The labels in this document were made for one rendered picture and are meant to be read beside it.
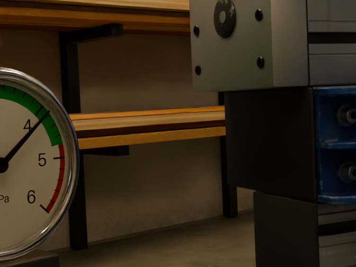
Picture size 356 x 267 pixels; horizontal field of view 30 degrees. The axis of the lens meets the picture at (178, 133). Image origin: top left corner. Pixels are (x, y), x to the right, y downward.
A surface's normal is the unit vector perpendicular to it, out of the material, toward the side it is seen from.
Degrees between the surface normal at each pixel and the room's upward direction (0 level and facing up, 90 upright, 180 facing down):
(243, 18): 90
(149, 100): 90
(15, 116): 90
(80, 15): 90
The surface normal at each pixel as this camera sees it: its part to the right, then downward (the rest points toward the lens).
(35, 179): 0.69, 0.00
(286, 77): 0.44, 0.03
